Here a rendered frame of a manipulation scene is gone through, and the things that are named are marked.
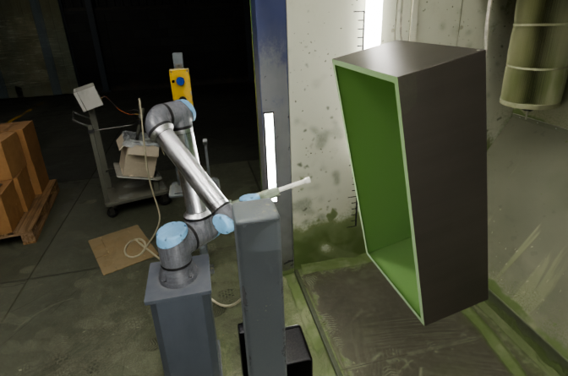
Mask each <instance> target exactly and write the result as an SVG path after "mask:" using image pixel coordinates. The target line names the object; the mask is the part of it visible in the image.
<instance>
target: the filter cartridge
mask: <svg viewBox="0 0 568 376"><path fill-rule="evenodd" d="M567 74H568V0H516V9H515V18H514V24H513V29H512V32H511V39H510V44H509V49H508V54H507V61H506V67H505V74H504V79H503V84H502V91H501V96H500V103H501V104H502V105H504V106H509V107H514V108H519V109H522V110H523V111H527V112H526V116H525V119H526V120H527V115H528V112H531V111H533V110H550V109H555V108H558V107H560V106H561V102H562V96H563V93H564V89H565V83H566V79H567Z"/></svg>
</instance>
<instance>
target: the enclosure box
mask: <svg viewBox="0 0 568 376"><path fill-rule="evenodd" d="M477 50H479V51H477ZM332 63H333V69H334V73H335V78H336V87H337V92H338V97H339V102H340V107H341V115H342V121H343V125H344V130H345V135H346V140H347V148H348V154H349V158H350V163H351V168H352V177H353V182H354V187H355V192H356V196H357V202H358V210H359V215H360V220H361V225H362V230H363V239H364V243H365V248H366V254H367V255H368V256H369V257H370V259H371V260H372V261H373V262H374V264H375V265H376V266H377V268H378V269H379V270H380V272H381V273H382V274H383V275H384V277H385V278H386V279H387V280H388V281H389V282H390V284H391V285H392V286H393V287H394V289H395V290H396V291H397V293H398V294H399V295H400V296H401V298H402V299H403V300H404V302H405V303H406V304H407V306H408V307H409V308H410V309H411V310H412V311H413V312H414V314H415V315H416V316H417V317H418V319H419V320H420V321H421V323H422V324H423V325H424V326H426V325H428V324H432V323H433V322H436V321H438V320H440V319H443V318H445V317H448V316H450V315H452V314H454V313H458V312H460V311H462V310H464V309H466V308H470V307H471V306H473V305H476V304H478V303H481V302H483V301H486V300H488V299H489V273H488V190H487V107H486V50H484V49H476V48H468V47H460V46H446V45H438V44H429V43H422V42H414V41H399V40H395V41H391V42H387V43H385V44H381V45H378V46H373V47H370V48H367V49H364V50H362V51H358V52H353V53H350V54H347V55H344V56H341V57H336V58H333V59H332Z"/></svg>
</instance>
